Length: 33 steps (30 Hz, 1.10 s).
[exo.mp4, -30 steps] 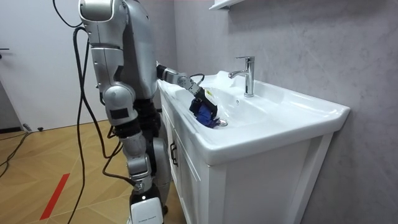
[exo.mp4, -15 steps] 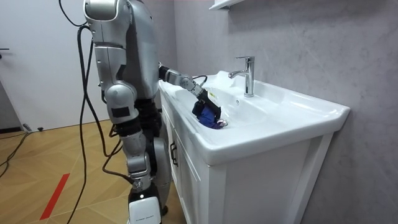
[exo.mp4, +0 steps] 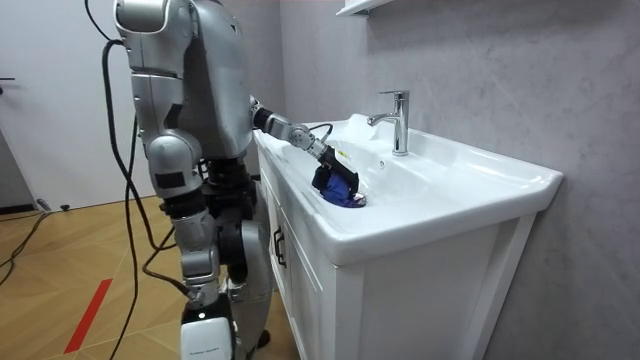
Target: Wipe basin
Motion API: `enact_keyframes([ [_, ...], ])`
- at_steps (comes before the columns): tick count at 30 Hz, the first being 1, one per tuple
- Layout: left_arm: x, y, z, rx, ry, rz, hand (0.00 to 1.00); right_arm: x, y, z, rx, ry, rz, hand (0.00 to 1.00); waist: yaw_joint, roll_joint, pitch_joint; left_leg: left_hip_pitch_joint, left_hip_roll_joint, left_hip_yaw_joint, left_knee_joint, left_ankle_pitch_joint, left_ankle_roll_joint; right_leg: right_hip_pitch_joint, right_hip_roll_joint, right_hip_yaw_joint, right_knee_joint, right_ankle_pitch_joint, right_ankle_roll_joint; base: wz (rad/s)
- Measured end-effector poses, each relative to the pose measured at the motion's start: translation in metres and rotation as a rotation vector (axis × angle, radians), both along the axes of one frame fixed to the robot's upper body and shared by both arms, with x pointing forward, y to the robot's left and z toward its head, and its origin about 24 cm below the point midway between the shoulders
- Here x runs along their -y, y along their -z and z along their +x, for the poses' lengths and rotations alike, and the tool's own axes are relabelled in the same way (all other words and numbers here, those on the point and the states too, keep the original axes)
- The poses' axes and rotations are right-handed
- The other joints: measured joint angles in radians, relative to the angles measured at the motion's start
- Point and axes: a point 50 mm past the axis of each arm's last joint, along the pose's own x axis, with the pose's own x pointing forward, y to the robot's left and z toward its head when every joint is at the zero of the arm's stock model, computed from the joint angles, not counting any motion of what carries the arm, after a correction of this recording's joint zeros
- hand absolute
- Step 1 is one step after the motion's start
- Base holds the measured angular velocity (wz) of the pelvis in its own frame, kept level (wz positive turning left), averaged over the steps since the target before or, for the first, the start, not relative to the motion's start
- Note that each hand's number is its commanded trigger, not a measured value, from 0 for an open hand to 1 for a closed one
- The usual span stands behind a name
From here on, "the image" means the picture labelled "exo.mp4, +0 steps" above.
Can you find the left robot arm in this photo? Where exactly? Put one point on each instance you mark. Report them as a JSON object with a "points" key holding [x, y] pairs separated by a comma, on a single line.
{"points": [[292, 132]]}

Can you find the red floor tape strip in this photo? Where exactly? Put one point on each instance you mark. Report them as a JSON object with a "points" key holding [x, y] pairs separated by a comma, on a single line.
{"points": [[88, 316]]}

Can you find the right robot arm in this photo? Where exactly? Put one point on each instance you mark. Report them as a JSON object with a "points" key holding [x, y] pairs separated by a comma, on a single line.
{"points": [[160, 110]]}

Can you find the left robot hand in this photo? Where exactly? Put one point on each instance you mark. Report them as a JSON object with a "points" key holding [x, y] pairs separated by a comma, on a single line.
{"points": [[336, 172]]}

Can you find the chrome faucet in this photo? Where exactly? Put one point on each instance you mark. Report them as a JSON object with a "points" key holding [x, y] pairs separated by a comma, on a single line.
{"points": [[398, 122]]}

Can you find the robot legs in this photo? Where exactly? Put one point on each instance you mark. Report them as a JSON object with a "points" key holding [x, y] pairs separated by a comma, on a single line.
{"points": [[255, 280]]}

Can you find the white wall shelf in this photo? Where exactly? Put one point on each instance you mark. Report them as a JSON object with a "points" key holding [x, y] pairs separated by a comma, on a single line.
{"points": [[357, 7]]}

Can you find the white sink vanity cabinet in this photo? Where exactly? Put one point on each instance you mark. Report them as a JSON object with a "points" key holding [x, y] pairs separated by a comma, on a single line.
{"points": [[400, 240]]}

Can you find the blue cloth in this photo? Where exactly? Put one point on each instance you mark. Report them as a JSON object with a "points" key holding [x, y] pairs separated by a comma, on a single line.
{"points": [[339, 194]]}

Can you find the robot body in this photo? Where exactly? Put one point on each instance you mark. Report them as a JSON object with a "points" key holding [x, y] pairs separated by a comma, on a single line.
{"points": [[220, 90]]}

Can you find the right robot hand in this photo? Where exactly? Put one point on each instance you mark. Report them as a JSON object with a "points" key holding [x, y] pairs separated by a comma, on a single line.
{"points": [[206, 337]]}

